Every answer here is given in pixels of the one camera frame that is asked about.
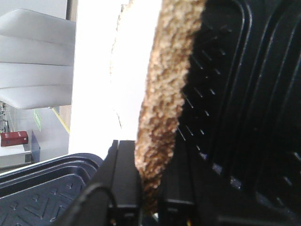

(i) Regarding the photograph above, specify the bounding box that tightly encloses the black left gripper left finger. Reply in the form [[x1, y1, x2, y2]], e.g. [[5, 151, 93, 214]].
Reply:
[[60, 140, 142, 226]]

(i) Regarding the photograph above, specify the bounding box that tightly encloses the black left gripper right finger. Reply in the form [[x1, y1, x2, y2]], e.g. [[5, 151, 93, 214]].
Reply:
[[158, 138, 226, 226]]

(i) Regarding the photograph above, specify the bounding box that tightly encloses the green breakfast maker lid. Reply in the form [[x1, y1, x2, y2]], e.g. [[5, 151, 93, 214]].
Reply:
[[178, 0, 301, 226]]

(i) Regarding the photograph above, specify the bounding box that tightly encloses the white bread slice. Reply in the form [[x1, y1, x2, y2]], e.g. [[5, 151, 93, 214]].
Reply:
[[110, 0, 206, 214]]

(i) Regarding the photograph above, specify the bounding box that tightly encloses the red bin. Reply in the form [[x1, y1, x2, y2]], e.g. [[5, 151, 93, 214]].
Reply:
[[0, 131, 28, 147]]

